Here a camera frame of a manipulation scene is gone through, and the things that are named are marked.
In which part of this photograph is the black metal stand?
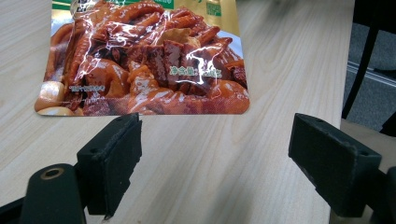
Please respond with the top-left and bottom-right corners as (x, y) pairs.
(341, 0), (396, 138)

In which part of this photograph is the grey metal floor rail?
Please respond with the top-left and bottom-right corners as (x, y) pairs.
(346, 60), (396, 87)

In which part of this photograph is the green braised food pouch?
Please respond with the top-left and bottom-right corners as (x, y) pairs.
(33, 0), (251, 117)

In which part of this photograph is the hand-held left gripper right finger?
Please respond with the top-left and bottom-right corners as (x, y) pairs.
(288, 112), (383, 218)

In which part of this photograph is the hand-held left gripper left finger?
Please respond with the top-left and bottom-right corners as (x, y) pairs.
(76, 112), (144, 220)

